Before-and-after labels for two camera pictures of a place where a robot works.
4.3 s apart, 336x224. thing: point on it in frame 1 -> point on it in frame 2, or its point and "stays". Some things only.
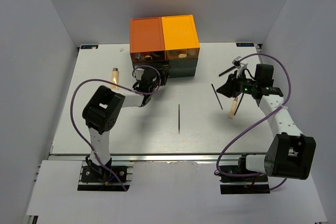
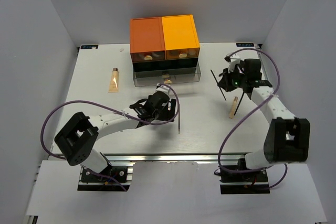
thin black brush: (218, 97) -> (222, 94)
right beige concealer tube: (233, 108) stays
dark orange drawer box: (147, 39) stays
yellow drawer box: (180, 36) stays
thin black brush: (240, 100) stays
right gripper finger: (232, 78) -> (225, 72)
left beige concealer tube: (115, 78) stays
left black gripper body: (162, 82) -> (165, 114)
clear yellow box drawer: (182, 54) stays
